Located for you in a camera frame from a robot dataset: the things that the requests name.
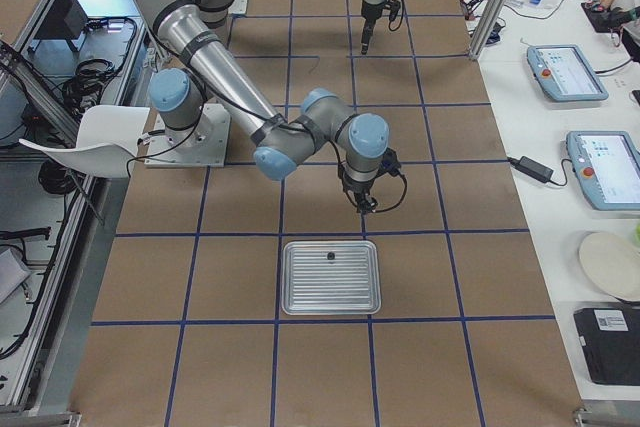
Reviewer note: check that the blue teach pendant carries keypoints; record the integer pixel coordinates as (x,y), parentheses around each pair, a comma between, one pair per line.
(606,164)
(564,74)

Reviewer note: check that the cream round plate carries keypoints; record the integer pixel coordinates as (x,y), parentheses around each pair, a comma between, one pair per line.
(612,265)

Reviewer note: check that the blue teach pendant far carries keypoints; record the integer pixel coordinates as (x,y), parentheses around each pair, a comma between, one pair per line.
(564,74)

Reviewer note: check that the black power adapter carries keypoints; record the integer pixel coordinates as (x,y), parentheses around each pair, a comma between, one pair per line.
(531,168)

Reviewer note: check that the black flat box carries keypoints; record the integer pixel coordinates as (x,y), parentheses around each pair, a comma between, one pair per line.
(609,338)

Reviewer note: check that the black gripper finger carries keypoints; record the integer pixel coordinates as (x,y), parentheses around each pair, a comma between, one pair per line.
(366,206)
(365,46)

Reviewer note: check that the ribbed metal tray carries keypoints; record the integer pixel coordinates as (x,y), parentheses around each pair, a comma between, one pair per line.
(311,285)

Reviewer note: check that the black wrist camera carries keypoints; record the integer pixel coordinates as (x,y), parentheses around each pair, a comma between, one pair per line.
(389,164)

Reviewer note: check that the white plastic chair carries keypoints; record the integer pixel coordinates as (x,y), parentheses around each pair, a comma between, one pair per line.
(106,141)

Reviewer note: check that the blue teach pendant near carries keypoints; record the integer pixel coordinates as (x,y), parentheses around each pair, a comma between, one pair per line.
(606,164)

